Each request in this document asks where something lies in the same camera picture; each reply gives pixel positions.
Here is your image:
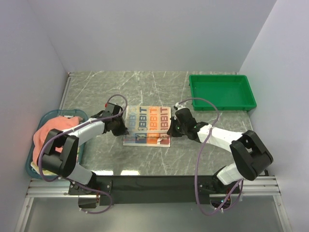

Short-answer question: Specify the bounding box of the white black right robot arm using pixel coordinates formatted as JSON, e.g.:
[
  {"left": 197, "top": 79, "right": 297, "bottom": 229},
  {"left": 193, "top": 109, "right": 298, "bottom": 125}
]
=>
[{"left": 167, "top": 108, "right": 273, "bottom": 194}]

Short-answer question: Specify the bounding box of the aluminium mounting rail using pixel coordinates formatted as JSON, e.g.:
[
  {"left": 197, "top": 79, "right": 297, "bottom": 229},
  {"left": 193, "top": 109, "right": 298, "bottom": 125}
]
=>
[{"left": 26, "top": 175, "right": 281, "bottom": 198}]

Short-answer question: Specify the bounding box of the green plastic tray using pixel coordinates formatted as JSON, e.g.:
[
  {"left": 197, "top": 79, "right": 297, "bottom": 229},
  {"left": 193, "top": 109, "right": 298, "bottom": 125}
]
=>
[{"left": 189, "top": 74, "right": 257, "bottom": 111}]

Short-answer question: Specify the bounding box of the colourful striped rabbit towel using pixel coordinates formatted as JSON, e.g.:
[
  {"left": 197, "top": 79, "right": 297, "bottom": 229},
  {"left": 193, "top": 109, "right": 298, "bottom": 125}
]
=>
[{"left": 123, "top": 105, "right": 171, "bottom": 147}]

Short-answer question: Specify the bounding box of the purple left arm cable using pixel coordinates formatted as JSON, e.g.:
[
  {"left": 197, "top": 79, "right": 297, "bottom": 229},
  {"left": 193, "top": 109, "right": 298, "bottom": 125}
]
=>
[{"left": 38, "top": 94, "right": 128, "bottom": 214}]

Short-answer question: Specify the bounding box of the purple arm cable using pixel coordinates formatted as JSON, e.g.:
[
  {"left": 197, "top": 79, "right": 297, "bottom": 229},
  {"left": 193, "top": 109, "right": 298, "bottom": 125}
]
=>
[
  {"left": 174, "top": 97, "right": 244, "bottom": 216},
  {"left": 38, "top": 94, "right": 128, "bottom": 214}
]

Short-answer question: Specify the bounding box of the salmon pink towel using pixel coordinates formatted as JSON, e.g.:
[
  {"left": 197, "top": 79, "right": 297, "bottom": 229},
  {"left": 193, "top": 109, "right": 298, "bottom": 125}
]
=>
[{"left": 32, "top": 116, "right": 82, "bottom": 165}]

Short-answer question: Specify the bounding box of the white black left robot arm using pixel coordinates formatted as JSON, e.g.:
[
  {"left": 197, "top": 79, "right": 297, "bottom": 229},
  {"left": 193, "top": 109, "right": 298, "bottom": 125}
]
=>
[{"left": 37, "top": 102, "right": 128, "bottom": 194}]

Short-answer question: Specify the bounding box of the yellow green patterned towel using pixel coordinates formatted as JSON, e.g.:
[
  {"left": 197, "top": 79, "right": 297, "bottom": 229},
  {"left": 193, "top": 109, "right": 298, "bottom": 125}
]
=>
[{"left": 30, "top": 145, "right": 82, "bottom": 176}]

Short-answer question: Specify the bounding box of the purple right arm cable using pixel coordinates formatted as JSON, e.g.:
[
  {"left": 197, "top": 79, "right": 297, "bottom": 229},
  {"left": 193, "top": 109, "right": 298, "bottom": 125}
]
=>
[{"left": 174, "top": 97, "right": 244, "bottom": 216}]

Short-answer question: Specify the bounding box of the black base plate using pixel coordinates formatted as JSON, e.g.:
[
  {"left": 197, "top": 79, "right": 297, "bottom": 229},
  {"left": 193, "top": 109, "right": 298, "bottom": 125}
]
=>
[{"left": 69, "top": 175, "right": 240, "bottom": 208}]

